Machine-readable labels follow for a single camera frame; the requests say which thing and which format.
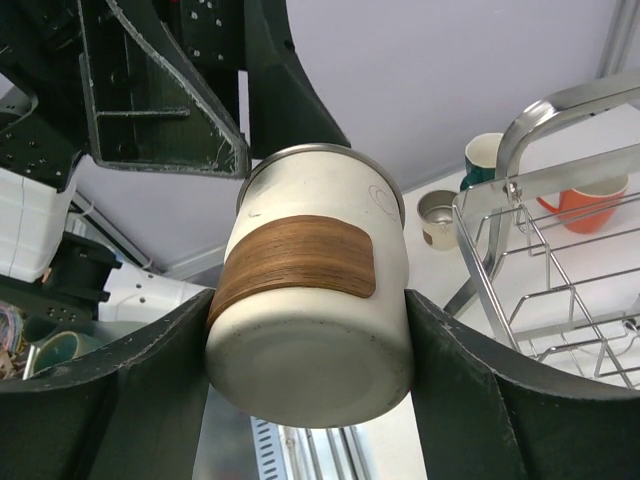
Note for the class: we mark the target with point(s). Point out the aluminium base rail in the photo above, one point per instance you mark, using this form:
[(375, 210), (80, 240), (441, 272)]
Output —
[(337, 453)]

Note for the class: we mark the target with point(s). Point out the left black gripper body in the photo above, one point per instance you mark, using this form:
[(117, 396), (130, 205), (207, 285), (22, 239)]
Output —
[(45, 132)]

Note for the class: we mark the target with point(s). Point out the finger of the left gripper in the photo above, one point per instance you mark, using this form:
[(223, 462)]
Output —
[(284, 108), (148, 108)]

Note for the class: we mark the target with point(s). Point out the white steel cup wood band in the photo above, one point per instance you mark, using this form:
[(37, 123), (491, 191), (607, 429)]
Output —
[(308, 325)]

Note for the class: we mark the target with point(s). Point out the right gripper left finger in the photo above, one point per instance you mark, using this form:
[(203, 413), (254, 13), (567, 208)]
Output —
[(132, 409)]

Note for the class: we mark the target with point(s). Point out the stainless steel dish rack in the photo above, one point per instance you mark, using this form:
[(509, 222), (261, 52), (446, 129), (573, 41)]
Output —
[(563, 299)]

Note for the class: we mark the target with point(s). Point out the small cream steel tumbler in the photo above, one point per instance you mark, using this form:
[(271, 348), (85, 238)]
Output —
[(435, 212)]

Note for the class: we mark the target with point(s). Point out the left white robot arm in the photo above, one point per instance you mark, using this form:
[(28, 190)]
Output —
[(54, 275)]

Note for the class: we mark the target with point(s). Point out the orange mug white interior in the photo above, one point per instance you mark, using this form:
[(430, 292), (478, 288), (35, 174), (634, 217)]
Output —
[(586, 209)]

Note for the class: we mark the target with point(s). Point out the white slotted cable duct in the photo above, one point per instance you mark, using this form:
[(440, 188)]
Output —
[(268, 449)]

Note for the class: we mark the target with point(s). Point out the dark teal mug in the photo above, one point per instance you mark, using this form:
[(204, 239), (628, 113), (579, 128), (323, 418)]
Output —
[(481, 159)]

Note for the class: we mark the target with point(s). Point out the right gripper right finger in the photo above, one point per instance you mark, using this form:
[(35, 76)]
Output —
[(484, 411)]

